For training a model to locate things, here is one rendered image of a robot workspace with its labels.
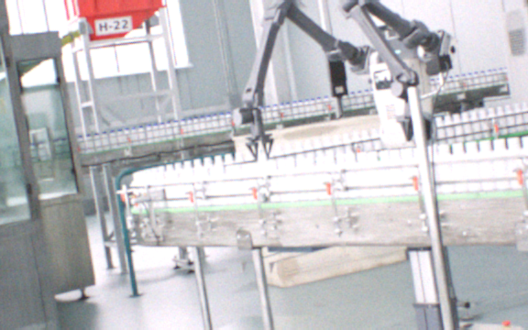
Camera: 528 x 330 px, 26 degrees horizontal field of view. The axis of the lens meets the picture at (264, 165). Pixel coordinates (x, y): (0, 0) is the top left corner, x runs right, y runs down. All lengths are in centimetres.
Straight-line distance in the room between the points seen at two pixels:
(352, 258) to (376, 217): 476
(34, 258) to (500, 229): 427
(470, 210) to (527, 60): 663
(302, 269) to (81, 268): 208
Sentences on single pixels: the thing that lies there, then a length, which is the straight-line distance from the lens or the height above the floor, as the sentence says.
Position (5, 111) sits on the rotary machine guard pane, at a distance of 753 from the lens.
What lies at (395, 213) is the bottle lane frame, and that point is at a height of 94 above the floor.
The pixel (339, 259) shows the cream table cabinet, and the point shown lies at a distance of 895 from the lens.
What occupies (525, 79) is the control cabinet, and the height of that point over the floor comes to 125.
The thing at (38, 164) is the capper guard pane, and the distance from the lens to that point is 974.
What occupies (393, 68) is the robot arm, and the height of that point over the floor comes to 146.
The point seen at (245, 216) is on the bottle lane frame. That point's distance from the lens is 483.
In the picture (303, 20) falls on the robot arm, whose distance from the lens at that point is 497.
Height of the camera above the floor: 140
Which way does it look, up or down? 3 degrees down
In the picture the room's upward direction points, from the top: 9 degrees counter-clockwise
